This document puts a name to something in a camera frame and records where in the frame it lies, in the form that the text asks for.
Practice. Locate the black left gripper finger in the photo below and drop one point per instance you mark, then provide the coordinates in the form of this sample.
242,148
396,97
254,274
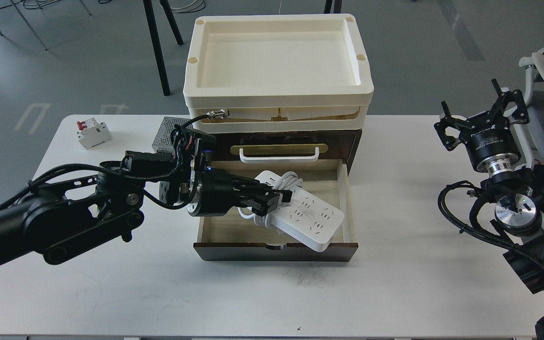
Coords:
244,184
260,203

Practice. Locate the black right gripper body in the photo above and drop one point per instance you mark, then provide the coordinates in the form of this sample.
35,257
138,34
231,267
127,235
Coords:
490,136

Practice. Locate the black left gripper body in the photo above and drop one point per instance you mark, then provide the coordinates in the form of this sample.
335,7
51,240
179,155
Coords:
216,194

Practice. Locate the white power strip with cable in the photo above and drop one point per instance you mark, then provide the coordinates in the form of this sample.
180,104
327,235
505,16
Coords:
306,217

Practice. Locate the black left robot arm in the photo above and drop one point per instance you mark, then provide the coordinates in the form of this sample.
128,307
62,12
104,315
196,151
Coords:
74,208

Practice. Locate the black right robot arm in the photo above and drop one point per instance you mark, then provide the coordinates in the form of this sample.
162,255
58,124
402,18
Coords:
507,209

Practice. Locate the silver mesh power supply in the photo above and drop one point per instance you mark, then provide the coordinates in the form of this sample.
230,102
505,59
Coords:
163,140

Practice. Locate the cream plastic tray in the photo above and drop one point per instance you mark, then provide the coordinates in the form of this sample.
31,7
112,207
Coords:
278,73

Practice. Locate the white red circuit breaker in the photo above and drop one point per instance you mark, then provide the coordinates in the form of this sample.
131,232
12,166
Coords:
92,133

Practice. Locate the black table leg stand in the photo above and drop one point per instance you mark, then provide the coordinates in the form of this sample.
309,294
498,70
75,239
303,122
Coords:
155,39

